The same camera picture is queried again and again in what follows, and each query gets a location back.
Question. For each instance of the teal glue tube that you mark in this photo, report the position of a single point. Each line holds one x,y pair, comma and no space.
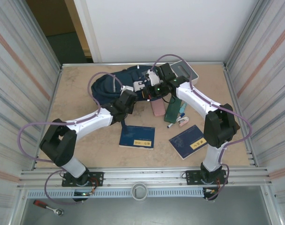
182,108

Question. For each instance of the navy blue backpack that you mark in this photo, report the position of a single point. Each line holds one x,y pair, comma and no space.
107,86

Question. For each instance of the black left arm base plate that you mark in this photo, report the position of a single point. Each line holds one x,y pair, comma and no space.
97,179

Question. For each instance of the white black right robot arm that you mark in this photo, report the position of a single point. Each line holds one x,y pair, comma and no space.
194,96

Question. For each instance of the white grey slotted box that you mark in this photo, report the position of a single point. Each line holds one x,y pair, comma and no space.
179,66

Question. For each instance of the pink pencil case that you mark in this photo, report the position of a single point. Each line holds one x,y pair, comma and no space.
158,109

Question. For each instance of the pink eraser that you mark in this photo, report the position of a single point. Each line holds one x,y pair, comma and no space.
183,122

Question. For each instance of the dark green notebook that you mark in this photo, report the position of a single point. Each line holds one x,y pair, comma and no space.
171,112

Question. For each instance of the blue book yellow label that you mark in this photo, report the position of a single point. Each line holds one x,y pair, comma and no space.
184,143
135,134

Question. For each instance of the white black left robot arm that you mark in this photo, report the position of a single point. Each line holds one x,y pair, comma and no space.
90,120

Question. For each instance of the small circuit board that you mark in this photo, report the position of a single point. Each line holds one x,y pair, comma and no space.
210,191
82,194

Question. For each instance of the aluminium front frame rail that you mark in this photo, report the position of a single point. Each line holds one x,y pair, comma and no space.
144,175

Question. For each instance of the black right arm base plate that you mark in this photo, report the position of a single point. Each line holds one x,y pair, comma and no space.
191,178

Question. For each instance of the white marker pen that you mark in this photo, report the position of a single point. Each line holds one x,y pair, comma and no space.
171,125

